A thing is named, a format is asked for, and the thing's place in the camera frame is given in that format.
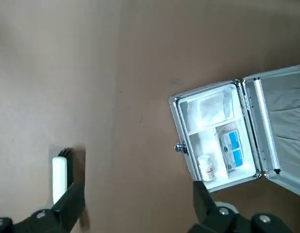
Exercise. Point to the white pill bottle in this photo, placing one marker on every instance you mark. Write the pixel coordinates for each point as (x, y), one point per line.
(206, 168)

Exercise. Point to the open aluminium case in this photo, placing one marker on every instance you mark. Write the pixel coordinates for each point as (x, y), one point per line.
(281, 126)

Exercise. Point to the clear plastic bag pack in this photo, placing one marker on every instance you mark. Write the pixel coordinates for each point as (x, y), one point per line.
(208, 109)

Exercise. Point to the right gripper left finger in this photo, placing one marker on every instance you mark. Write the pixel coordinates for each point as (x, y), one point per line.
(55, 218)

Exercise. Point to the blue white medicine box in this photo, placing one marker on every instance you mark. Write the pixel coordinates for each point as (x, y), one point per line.
(231, 148)

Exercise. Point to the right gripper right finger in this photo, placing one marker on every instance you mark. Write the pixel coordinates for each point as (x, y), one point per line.
(213, 218)

